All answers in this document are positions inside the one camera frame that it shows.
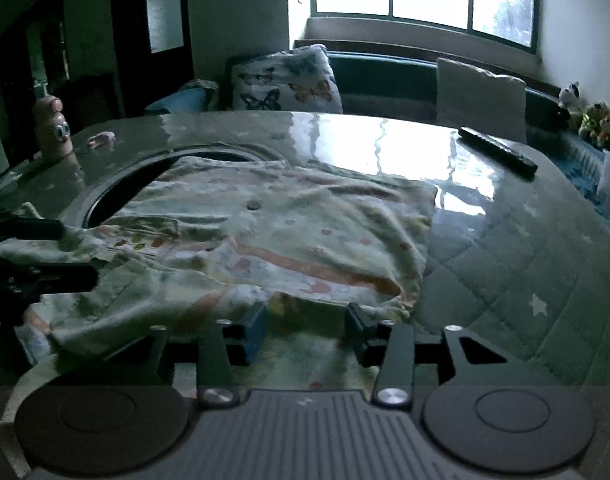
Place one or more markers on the butterfly print pillow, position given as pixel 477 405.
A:
pixel 285 82

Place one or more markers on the pink toy figure with eyes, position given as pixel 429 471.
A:
pixel 52 127

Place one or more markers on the brown plush bear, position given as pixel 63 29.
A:
pixel 589 122

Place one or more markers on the dark door with glass pane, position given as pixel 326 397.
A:
pixel 155 20

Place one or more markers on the black and white plush cow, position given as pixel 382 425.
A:
pixel 569 95

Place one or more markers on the blue patterned seat cushion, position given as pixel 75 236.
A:
pixel 587 160

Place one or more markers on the patterned pastel cloth garment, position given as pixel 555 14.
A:
pixel 265 220

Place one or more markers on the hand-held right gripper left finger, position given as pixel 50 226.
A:
pixel 252 327

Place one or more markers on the teal sofa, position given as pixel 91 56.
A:
pixel 385 80

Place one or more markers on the small pink toy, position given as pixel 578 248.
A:
pixel 102 139

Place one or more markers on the black remote control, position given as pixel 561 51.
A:
pixel 497 150

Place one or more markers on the plain white pillow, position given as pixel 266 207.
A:
pixel 480 97

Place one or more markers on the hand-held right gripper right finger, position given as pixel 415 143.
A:
pixel 359 330

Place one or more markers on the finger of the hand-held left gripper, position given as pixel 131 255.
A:
pixel 40 230
pixel 65 280

